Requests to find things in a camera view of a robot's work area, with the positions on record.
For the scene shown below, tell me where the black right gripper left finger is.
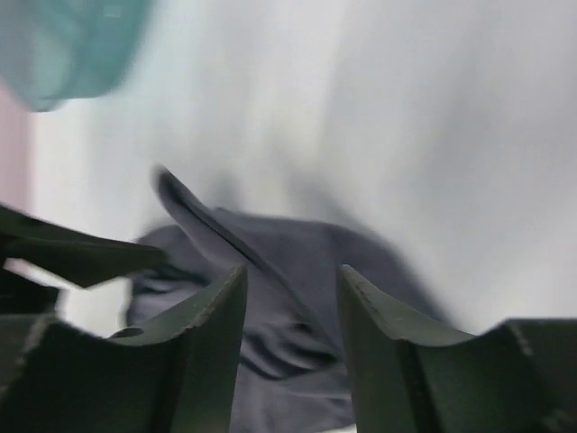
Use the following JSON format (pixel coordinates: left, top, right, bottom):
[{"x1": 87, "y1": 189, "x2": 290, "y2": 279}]
[{"x1": 1, "y1": 268, "x2": 247, "y2": 432}]

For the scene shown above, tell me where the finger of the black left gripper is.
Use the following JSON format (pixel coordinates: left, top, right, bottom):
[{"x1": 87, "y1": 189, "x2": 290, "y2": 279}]
[{"x1": 1, "y1": 206, "x2": 166, "y2": 288}]

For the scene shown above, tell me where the dark grey-blue towel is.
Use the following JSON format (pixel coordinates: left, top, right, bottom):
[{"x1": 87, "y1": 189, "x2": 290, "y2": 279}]
[{"x1": 125, "y1": 169, "x2": 442, "y2": 432}]

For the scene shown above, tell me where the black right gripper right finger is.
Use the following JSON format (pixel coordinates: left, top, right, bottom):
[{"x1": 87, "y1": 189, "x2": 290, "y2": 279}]
[{"x1": 338, "y1": 266, "x2": 576, "y2": 433}]

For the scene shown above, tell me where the teal plastic bin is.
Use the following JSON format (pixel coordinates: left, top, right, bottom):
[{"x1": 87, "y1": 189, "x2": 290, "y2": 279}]
[{"x1": 1, "y1": 0, "x2": 152, "y2": 112}]

